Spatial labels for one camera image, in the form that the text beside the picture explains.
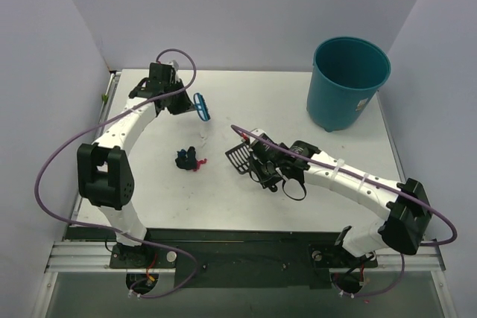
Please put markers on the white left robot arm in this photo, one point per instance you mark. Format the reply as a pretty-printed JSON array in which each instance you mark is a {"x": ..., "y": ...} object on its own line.
[{"x": 105, "y": 178}]

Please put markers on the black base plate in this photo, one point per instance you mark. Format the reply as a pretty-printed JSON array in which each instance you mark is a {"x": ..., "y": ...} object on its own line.
[{"x": 241, "y": 259}]

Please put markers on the black slotted scoop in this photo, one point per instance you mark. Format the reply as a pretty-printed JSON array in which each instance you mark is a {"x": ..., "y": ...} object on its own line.
[{"x": 239, "y": 157}]

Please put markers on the red paper scrap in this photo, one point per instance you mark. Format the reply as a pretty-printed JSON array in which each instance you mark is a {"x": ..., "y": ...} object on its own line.
[{"x": 199, "y": 163}]

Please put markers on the blue brush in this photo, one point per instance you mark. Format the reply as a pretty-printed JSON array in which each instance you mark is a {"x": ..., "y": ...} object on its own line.
[{"x": 201, "y": 107}]

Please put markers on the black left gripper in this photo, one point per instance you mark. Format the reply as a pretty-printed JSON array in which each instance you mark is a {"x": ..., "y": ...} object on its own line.
[{"x": 180, "y": 103}]

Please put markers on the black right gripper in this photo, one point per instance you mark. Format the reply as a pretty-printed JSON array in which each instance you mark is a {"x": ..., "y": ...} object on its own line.
[{"x": 256, "y": 161}]

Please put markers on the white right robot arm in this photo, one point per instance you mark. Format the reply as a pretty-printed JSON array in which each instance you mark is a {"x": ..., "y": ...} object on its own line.
[{"x": 400, "y": 207}]

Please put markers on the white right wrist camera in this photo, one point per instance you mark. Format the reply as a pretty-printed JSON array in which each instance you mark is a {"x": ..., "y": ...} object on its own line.
[{"x": 257, "y": 135}]

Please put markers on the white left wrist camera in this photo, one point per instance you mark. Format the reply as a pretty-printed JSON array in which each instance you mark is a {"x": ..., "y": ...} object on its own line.
[{"x": 174, "y": 64}]

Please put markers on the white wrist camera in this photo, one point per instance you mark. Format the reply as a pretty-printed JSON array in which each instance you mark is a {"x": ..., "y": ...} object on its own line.
[
  {"x": 257, "y": 135},
  {"x": 174, "y": 64}
]

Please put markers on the teal plastic bin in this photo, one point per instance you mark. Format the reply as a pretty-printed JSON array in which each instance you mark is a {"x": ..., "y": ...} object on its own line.
[{"x": 347, "y": 72}]

